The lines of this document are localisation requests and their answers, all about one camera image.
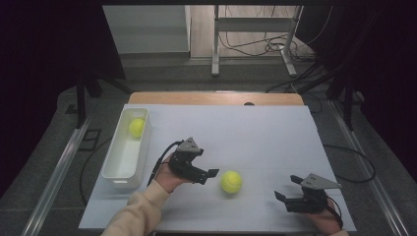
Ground person's left hand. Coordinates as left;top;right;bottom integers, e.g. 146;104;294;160
153;153;193;195

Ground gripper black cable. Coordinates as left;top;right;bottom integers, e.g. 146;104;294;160
147;140;184;188
324;195;344;229

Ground wooden table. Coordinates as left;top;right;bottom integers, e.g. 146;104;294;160
127;91;305;106

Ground white panel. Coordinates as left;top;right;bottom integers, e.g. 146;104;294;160
102;4;192;55

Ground person's right hand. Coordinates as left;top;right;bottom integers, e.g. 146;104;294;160
303;199;344;236

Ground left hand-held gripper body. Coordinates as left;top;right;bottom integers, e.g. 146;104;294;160
167;137;209;186

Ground black curtain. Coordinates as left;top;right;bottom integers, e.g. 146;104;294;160
0;0;126;200
294;0;417;185

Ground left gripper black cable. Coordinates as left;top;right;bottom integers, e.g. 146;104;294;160
147;140;184;188

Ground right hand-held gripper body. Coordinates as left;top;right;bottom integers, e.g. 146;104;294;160
284;173;342;215

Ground black floor cable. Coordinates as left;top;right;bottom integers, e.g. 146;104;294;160
79;137;114;207
323;144;377;184

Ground black tripod legs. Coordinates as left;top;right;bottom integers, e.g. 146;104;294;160
64;73;133;130
294;62;366;132

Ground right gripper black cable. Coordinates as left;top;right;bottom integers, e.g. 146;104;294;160
324;195;344;229

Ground tangle of black cables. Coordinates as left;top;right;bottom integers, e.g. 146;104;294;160
218;31;317;63

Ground white paper sheet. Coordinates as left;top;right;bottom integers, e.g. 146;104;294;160
78;103;357;232

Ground grey metal stand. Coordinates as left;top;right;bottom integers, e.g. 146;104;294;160
210;4;305;79

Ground yellow tennis ball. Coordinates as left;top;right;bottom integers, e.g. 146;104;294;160
219;170;244;194
128;118;147;139

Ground metal floor rail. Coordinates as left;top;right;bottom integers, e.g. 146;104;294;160
20;114;95;236
328;99;411;236

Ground white plastic bin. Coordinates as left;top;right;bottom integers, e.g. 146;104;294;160
101;107;152;190

